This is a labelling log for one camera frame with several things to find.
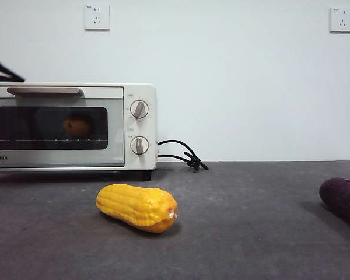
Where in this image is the brown potato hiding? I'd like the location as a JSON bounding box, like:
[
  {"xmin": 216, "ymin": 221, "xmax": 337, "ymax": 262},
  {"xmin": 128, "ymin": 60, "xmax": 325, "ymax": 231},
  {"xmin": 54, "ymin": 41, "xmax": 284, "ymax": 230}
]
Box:
[{"xmin": 62, "ymin": 114, "xmax": 95, "ymax": 139}]

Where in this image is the glass oven door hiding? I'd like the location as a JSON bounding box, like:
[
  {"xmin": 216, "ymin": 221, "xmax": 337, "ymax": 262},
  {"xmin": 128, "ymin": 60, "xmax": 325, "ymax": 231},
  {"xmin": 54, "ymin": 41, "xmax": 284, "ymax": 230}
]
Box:
[{"xmin": 0, "ymin": 86, "xmax": 125, "ymax": 169}]

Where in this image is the white toaster oven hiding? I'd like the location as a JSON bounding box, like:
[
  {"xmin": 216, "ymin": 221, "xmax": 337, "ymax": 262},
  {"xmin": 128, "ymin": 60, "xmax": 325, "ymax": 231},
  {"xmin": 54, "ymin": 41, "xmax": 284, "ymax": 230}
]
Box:
[{"xmin": 0, "ymin": 83, "xmax": 158, "ymax": 183}]

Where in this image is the round oven knob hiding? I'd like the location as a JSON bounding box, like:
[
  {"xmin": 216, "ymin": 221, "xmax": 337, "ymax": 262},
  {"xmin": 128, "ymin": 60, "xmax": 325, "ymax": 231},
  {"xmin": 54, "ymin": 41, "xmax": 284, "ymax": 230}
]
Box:
[
  {"xmin": 129, "ymin": 100, "xmax": 151, "ymax": 120},
  {"xmin": 129, "ymin": 136, "xmax": 151, "ymax": 158}
]

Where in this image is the purple sweet potato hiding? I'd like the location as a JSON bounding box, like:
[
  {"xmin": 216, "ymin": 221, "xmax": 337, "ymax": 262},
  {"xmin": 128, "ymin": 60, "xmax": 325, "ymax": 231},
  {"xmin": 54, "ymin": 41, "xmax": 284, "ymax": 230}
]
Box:
[{"xmin": 318, "ymin": 177, "xmax": 350, "ymax": 236}]

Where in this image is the yellow corn cob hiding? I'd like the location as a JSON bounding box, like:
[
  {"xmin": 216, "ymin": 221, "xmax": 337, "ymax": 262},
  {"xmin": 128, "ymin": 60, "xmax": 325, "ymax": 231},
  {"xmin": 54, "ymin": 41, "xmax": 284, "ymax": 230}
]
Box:
[{"xmin": 95, "ymin": 183, "xmax": 179, "ymax": 234}]

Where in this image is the white wall socket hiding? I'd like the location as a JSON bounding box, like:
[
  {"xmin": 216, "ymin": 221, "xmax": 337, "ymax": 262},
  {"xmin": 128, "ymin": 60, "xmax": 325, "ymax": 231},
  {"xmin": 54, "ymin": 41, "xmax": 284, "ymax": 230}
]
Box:
[
  {"xmin": 85, "ymin": 5, "xmax": 111, "ymax": 32},
  {"xmin": 329, "ymin": 8, "xmax": 350, "ymax": 34}
]

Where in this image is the black power cable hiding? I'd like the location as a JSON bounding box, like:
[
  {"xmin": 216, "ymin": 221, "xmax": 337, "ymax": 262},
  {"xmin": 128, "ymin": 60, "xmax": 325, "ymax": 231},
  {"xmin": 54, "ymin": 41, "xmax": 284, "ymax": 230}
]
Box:
[{"xmin": 157, "ymin": 139, "xmax": 209, "ymax": 172}]

